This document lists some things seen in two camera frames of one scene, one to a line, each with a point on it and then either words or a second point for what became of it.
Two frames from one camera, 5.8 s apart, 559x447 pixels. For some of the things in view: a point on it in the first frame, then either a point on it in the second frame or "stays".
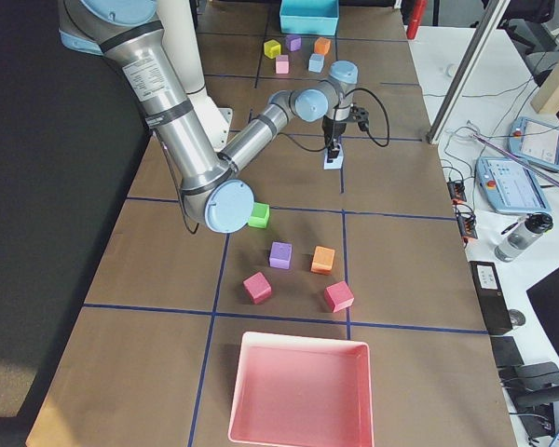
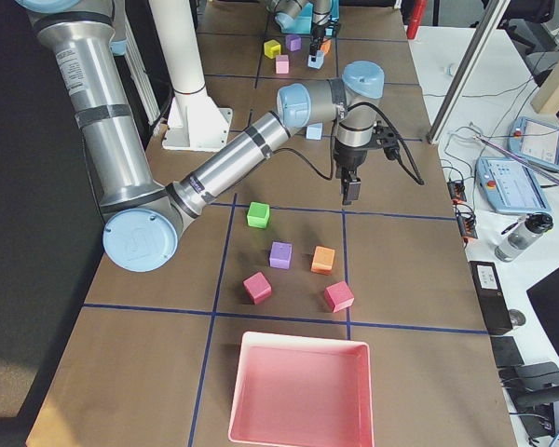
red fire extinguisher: x=418 y=8 stays
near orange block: x=322 y=260 stays
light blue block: x=336 y=163 -> x=314 y=131
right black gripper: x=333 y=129 -> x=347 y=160
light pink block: x=282 y=63 stays
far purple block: x=293 y=42 stays
